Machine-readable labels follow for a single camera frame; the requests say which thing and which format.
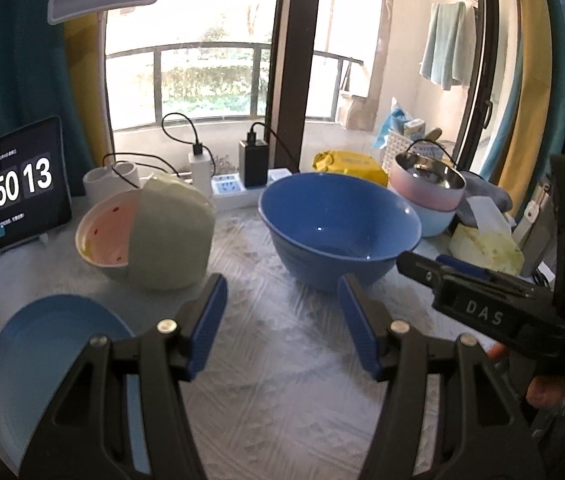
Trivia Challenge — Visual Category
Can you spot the yellow packet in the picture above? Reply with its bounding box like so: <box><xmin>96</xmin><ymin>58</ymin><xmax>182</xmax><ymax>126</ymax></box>
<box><xmin>313</xmin><ymin>150</ymin><xmax>389</xmax><ymax>184</ymax></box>

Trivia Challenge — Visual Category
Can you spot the white plastic basket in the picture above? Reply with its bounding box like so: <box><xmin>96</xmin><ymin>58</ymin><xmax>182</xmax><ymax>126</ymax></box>
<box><xmin>387</xmin><ymin>130</ymin><xmax>451</xmax><ymax>162</ymax></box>

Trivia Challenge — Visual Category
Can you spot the pink speckled bowl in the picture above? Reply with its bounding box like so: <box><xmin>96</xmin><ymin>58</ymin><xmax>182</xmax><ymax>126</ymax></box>
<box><xmin>75</xmin><ymin>189</ymin><xmax>146</xmax><ymax>283</ymax></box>

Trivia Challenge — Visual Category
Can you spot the white charger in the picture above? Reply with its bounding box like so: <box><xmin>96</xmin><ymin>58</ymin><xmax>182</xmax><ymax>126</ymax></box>
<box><xmin>188</xmin><ymin>146</ymin><xmax>213</xmax><ymax>196</ymax></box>

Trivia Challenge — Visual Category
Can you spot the pink steel-lined bowl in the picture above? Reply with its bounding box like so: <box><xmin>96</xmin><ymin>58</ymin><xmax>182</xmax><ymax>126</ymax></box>
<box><xmin>395</xmin><ymin>152</ymin><xmax>466</xmax><ymax>212</ymax></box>

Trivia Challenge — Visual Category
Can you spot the cardboard box on balcony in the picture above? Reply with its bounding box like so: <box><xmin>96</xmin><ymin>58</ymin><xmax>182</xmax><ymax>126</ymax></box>
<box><xmin>337</xmin><ymin>90</ymin><xmax>381</xmax><ymax>131</ymax></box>

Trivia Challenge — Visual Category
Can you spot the light blue bowl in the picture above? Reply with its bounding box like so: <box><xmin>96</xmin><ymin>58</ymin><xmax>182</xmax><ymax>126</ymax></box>
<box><xmin>387</xmin><ymin>182</ymin><xmax>456</xmax><ymax>238</ymax></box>

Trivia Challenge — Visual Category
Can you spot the person's right hand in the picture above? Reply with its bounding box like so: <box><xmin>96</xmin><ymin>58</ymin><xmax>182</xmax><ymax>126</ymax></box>
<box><xmin>487</xmin><ymin>342</ymin><xmax>565</xmax><ymax>408</ymax></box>

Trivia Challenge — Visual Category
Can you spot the large blue bowl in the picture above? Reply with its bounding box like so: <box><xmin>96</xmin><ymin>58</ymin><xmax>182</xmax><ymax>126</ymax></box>
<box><xmin>258</xmin><ymin>172</ymin><xmax>422</xmax><ymax>293</ymax></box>

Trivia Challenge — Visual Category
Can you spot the teal curtain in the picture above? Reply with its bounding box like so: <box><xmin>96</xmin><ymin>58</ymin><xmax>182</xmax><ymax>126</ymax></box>
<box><xmin>543</xmin><ymin>0</ymin><xmax>565</xmax><ymax>136</ymax></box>
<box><xmin>0</xmin><ymin>0</ymin><xmax>94</xmax><ymax>197</ymax></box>

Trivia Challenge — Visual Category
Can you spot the white tablet stand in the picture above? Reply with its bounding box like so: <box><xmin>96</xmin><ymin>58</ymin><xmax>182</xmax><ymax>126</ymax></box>
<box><xmin>0</xmin><ymin>231</ymin><xmax>47</xmax><ymax>262</ymax></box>

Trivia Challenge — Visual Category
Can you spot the hanging pale green towel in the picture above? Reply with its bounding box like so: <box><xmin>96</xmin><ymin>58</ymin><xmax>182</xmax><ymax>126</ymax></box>
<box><xmin>419</xmin><ymin>1</ymin><xmax>476</xmax><ymax>91</ymax></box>

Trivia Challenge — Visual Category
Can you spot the steel flask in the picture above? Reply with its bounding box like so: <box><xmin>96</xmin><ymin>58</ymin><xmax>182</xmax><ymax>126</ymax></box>
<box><xmin>513</xmin><ymin>175</ymin><xmax>559</xmax><ymax>277</ymax></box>

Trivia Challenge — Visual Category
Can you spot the white textured tablecloth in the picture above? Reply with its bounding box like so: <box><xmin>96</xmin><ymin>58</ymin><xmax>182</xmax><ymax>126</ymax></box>
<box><xmin>0</xmin><ymin>195</ymin><xmax>538</xmax><ymax>480</ymax></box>

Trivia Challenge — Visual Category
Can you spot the yellow tissue box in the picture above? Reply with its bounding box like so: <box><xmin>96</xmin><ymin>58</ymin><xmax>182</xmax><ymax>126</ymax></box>
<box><xmin>449</xmin><ymin>196</ymin><xmax>525</xmax><ymax>276</ymax></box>

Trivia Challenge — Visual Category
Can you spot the black tablet with clock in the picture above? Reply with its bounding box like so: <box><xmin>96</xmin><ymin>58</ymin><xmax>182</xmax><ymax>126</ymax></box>
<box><xmin>0</xmin><ymin>116</ymin><xmax>73</xmax><ymax>261</ymax></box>

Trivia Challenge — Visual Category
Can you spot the yellow curtain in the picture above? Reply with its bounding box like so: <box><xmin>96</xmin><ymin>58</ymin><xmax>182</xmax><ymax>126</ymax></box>
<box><xmin>497</xmin><ymin>0</ymin><xmax>561</xmax><ymax>206</ymax></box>
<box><xmin>65</xmin><ymin>0</ymin><xmax>116</xmax><ymax>171</ymax></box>

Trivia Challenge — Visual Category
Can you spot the white power strip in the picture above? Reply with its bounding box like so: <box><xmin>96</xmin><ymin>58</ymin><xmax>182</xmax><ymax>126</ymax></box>
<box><xmin>211</xmin><ymin>170</ymin><xmax>294</xmax><ymax>211</ymax></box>

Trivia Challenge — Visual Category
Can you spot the grey cloth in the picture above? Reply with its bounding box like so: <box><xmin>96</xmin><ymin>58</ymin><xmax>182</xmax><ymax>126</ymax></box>
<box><xmin>457</xmin><ymin>170</ymin><xmax>514</xmax><ymax>227</ymax></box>

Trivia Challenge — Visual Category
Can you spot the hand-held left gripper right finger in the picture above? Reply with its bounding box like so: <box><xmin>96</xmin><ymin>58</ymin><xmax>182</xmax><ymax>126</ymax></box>
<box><xmin>339</xmin><ymin>274</ymin><xmax>546</xmax><ymax>480</ymax></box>

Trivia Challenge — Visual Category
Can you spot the black charger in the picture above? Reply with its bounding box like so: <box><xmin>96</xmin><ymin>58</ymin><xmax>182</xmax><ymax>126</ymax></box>
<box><xmin>239</xmin><ymin>132</ymin><xmax>268</xmax><ymax>188</ymax></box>

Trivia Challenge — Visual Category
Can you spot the dark sliding door frame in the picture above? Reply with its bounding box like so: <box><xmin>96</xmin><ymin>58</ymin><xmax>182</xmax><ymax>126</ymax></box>
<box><xmin>265</xmin><ymin>0</ymin><xmax>324</xmax><ymax>176</ymax></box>

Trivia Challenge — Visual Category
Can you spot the pale green bowl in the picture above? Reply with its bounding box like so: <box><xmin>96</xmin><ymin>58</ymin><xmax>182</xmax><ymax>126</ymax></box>
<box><xmin>130</xmin><ymin>172</ymin><xmax>216</xmax><ymax>291</ymax></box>

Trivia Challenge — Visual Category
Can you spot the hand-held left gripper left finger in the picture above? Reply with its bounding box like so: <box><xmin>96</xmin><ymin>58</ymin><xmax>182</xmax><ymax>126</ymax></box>
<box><xmin>18</xmin><ymin>274</ymin><xmax>228</xmax><ymax>480</ymax></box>

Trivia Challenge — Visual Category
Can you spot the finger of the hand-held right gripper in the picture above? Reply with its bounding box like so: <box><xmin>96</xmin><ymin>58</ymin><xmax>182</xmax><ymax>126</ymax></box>
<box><xmin>435</xmin><ymin>255</ymin><xmax>553</xmax><ymax>297</ymax></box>
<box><xmin>397</xmin><ymin>251</ymin><xmax>444</xmax><ymax>289</ymax></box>

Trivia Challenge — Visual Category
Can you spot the balcony railing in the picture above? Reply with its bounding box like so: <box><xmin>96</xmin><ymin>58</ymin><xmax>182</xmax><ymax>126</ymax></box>
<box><xmin>105</xmin><ymin>42</ymin><xmax>364</xmax><ymax>129</ymax></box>

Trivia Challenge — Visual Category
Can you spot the blue plate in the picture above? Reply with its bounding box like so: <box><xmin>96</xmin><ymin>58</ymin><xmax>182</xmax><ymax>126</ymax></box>
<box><xmin>0</xmin><ymin>294</ymin><xmax>138</xmax><ymax>471</ymax></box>

